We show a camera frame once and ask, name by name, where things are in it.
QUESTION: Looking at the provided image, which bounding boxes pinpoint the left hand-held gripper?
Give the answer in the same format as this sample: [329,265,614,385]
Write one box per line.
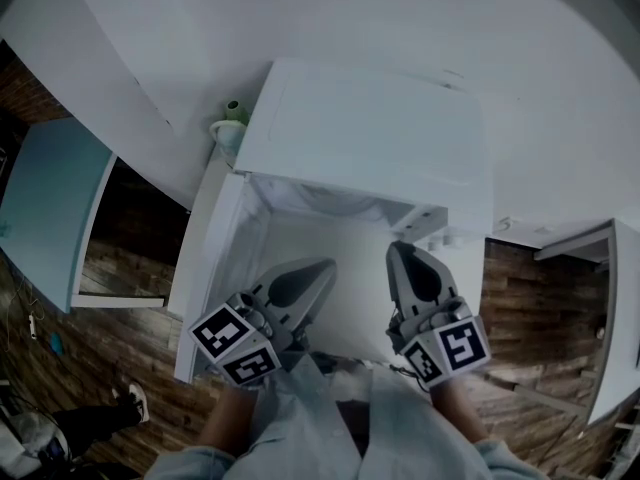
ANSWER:
[187,256,338,388]

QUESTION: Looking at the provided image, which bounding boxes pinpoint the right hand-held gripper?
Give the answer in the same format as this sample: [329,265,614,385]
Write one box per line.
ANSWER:
[385,240,492,389]

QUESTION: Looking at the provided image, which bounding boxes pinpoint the white microwave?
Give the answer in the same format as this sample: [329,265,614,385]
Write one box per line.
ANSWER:
[167,57,494,384]

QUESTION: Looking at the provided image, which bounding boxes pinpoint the person's left forearm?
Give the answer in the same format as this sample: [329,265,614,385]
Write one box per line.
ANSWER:
[197,382,261,462]

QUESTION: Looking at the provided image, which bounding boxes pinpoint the person's right forearm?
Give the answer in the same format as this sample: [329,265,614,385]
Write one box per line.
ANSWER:
[428,375,489,444]

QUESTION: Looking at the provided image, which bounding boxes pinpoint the person's light denim clothing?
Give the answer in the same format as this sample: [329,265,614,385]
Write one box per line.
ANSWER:
[144,352,551,480]

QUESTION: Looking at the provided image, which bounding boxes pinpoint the white mug with cartoon print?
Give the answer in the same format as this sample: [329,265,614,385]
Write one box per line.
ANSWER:
[208,117,248,169]

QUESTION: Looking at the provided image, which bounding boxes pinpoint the small green container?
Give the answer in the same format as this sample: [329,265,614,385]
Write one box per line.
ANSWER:
[223,98,250,122]

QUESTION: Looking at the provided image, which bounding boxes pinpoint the white desk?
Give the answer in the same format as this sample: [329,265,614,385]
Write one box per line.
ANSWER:
[532,217,640,427]

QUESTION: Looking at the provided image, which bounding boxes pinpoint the teal top table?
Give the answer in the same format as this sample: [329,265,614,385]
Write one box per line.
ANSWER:
[0,116,169,315]

